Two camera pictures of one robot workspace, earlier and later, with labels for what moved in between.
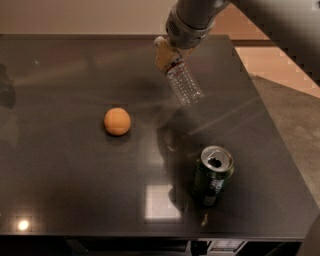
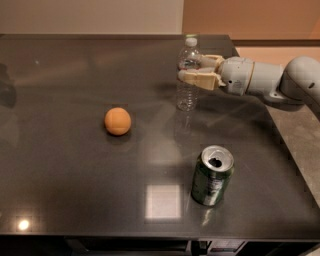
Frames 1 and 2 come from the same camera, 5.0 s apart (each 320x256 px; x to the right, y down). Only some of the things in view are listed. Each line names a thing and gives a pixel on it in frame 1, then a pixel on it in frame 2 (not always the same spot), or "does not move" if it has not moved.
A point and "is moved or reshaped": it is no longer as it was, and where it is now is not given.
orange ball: [117, 121] does not move
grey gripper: [187, 36] to [236, 74]
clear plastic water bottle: [184, 84] is moved or reshaped
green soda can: [214, 165] does not move
